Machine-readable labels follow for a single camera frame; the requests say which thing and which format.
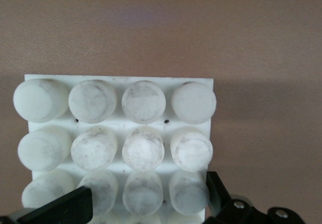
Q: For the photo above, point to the brown table cover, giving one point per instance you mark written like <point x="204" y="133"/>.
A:
<point x="161" y="27"/>

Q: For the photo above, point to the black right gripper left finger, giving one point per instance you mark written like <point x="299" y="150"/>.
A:
<point x="65" y="206"/>

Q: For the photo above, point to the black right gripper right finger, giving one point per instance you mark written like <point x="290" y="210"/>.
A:
<point x="231" y="206"/>

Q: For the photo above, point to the white studded base plate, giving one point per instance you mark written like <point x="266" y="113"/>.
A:
<point x="118" y="143"/>

